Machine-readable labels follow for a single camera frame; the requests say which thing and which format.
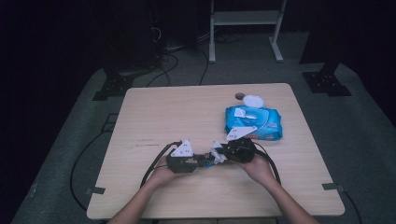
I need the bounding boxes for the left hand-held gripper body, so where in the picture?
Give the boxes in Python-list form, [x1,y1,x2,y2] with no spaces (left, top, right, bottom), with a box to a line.
[165,139,200,175]

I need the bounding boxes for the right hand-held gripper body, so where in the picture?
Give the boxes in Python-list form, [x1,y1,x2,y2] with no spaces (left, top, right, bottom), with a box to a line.
[223,125,259,164]

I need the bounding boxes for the white wet wipe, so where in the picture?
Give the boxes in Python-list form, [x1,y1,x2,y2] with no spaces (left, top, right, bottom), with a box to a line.
[209,140,229,165]

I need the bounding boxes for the blue toy car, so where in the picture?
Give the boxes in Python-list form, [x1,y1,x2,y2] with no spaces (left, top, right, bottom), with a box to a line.
[199,152,219,169]

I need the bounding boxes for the blue wet wipes pack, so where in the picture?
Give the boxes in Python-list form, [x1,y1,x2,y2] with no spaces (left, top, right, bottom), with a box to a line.
[224,105,284,142]

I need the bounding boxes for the person's left hand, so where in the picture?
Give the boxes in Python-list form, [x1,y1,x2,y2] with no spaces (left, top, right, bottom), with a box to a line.
[148,155,185,189]

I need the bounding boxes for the person's right hand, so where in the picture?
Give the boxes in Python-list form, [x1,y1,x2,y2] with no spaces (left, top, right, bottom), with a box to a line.
[237,153,277,189]

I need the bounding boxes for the white round pad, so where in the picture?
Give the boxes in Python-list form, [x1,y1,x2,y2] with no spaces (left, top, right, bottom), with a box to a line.
[242,94,265,109]

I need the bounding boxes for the grey tape strip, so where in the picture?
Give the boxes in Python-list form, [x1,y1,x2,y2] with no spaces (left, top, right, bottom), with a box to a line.
[85,186,106,196]
[321,182,346,191]

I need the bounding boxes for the left hand-held gripper cable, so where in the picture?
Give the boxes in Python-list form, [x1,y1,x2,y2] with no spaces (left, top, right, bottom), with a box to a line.
[139,140,183,189]

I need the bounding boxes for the hand-held gripper cable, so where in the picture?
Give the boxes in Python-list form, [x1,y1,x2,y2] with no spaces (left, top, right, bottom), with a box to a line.
[253,142,282,185]
[139,140,183,189]

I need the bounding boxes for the right hand-held gripper cable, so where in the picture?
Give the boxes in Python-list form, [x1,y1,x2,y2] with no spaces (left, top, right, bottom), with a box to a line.
[253,142,282,185]

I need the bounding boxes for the black floor bracket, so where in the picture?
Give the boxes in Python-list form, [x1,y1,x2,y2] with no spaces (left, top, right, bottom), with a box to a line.
[101,113,120,133]

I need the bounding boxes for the black background cable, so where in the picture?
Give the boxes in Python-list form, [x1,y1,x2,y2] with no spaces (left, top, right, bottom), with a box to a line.
[146,51,180,88]
[198,48,210,87]

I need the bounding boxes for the black stand with base plate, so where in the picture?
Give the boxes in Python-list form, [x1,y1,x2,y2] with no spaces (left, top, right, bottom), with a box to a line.
[298,0,353,97]
[92,0,157,102]

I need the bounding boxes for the black floor cable loop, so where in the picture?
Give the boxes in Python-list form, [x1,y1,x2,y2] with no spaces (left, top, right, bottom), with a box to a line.
[70,130,110,212]

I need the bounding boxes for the white metal stand frame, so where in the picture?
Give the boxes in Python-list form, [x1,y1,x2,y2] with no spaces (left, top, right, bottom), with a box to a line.
[208,0,288,64]

